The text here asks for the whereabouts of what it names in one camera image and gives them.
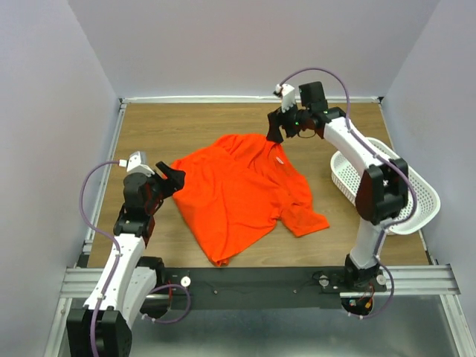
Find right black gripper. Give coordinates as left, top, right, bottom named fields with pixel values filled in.
left=264, top=99, right=309, bottom=145

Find orange t shirt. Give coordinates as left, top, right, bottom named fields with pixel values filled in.
left=172, top=134, right=329, bottom=266

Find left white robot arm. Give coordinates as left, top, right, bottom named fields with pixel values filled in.
left=66, top=154, right=192, bottom=356

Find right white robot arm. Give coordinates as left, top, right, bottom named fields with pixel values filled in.
left=266, top=82, right=409, bottom=292

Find back aluminium edge strip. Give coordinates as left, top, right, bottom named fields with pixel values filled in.
left=121, top=95, right=380, bottom=104

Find left white knob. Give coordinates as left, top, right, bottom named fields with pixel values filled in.
left=180, top=276, right=191, bottom=288

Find white knob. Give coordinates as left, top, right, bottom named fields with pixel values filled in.
left=318, top=274, right=329, bottom=287
left=180, top=276, right=191, bottom=288

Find right white knob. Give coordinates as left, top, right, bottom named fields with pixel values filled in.
left=318, top=274, right=329, bottom=287

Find white plastic basket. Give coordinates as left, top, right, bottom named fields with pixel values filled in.
left=330, top=151, right=440, bottom=235

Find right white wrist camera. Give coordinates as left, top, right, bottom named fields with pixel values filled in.
left=274, top=83, right=296, bottom=113

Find left aluminium side rail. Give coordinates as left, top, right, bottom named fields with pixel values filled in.
left=76, top=103, right=127, bottom=268

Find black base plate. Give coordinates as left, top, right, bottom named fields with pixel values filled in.
left=159, top=266, right=387, bottom=310

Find aluminium frame rail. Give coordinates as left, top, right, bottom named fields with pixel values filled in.
left=59, top=265, right=460, bottom=298

